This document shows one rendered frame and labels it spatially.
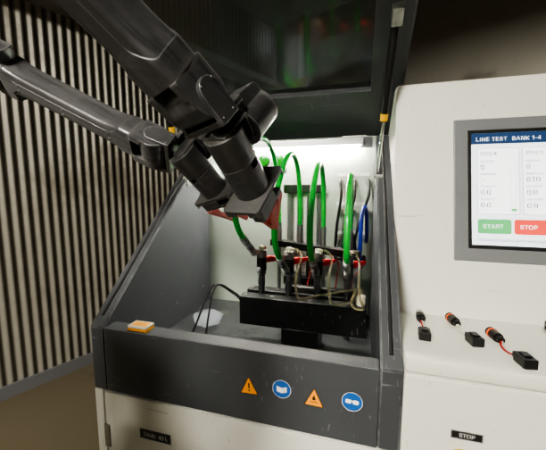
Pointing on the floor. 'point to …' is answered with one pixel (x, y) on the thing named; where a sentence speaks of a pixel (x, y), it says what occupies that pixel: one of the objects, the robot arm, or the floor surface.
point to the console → (536, 295)
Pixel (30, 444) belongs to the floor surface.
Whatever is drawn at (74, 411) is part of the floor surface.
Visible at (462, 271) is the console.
